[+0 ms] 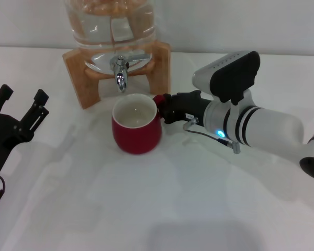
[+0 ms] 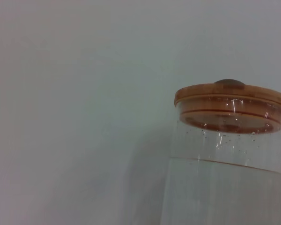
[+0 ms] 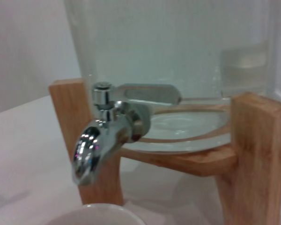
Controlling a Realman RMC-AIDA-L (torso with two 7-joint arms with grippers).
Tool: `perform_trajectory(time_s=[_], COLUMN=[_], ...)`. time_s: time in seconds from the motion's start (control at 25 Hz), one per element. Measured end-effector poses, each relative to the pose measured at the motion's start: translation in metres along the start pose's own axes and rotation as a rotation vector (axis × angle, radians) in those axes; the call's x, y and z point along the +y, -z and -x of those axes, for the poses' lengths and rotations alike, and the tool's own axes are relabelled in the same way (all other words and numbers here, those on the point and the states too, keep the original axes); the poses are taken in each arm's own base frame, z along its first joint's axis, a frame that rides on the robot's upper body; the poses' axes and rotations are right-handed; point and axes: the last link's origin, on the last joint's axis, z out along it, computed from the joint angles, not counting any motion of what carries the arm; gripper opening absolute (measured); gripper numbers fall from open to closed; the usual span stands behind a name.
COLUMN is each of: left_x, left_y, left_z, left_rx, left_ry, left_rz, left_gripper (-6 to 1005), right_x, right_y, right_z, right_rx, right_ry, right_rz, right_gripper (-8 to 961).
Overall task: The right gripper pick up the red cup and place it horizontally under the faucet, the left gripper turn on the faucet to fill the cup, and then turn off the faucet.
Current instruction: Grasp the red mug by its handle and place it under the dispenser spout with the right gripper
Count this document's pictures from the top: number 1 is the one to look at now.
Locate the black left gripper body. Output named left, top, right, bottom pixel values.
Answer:
left=0, top=113, right=33, bottom=185

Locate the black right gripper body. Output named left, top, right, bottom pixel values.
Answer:
left=171, top=89, right=213, bottom=123

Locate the red cup white inside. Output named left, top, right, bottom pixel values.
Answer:
left=111, top=92, right=166, bottom=155

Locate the chrome faucet with lever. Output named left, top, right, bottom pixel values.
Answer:
left=109, top=54, right=150, bottom=93

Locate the wooden dispenser stand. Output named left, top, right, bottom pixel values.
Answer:
left=62, top=40, right=172, bottom=110

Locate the glass water dispenser jar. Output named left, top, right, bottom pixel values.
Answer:
left=63, top=0, right=158, bottom=76

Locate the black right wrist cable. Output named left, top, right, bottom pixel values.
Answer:
left=182, top=117, right=242, bottom=155

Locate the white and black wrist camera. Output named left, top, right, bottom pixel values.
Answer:
left=193, top=50, right=261, bottom=106

